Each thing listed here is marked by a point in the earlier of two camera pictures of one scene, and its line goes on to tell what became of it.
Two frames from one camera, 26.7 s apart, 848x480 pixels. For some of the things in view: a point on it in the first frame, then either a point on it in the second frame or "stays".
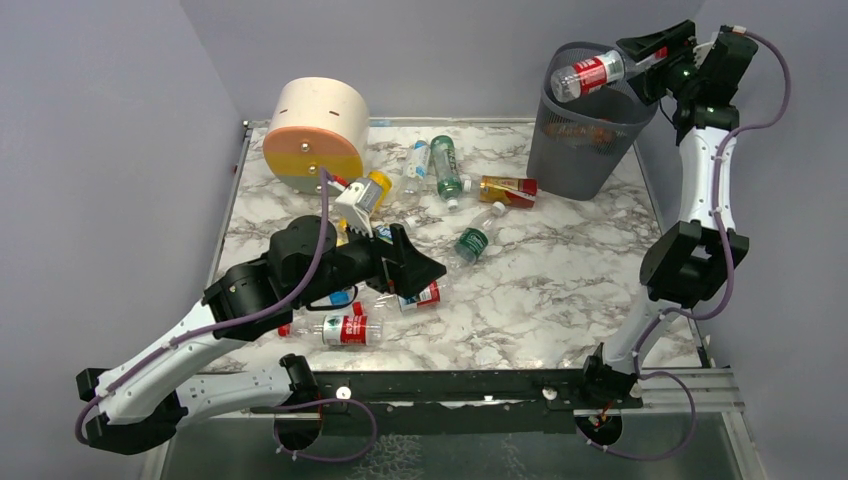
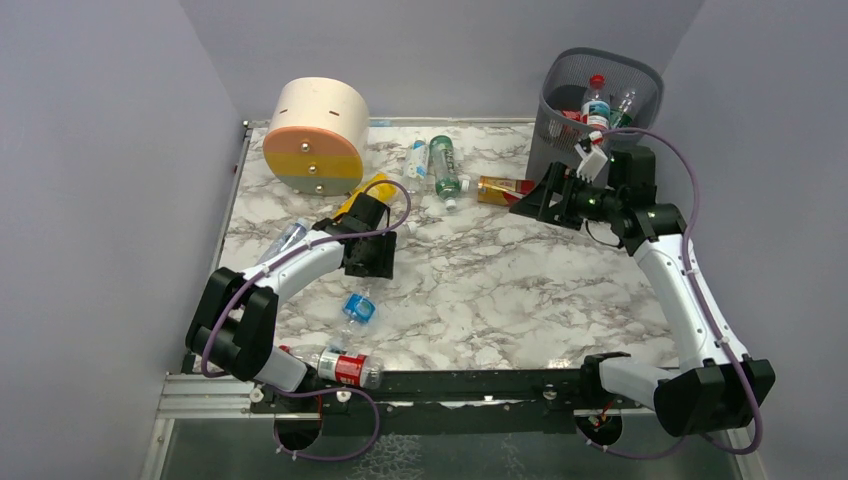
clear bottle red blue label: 428,294 to 596,105
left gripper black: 390,266 to 357,216
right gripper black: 653,66 to 556,196
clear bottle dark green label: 474,238 to 621,117
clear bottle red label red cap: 569,83 to 573,114
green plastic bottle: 447,170 stays
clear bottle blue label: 337,298 to 359,306
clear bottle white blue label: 417,171 stays
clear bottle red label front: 341,330 to 358,370
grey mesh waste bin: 580,148 stays
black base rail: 457,403 stays
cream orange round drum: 316,123 stays
